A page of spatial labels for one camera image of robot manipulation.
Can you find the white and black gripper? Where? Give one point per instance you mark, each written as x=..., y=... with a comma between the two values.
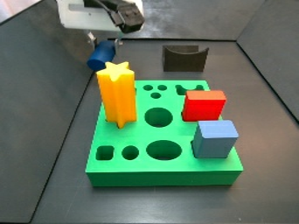
x=101, y=15

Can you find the red rectangular block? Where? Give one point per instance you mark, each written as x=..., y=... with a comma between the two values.
x=203, y=105

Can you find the black curved cradle fixture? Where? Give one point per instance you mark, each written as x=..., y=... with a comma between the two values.
x=184, y=58

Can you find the green foam shape-sorter block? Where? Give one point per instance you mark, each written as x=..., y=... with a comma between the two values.
x=148, y=153

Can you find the yellow star prism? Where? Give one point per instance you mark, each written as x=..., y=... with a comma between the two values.
x=117, y=92

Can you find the dark blue cylinder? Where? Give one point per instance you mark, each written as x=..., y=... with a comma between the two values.
x=102, y=54

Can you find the light blue rectangular block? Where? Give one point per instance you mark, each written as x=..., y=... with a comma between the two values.
x=213, y=139

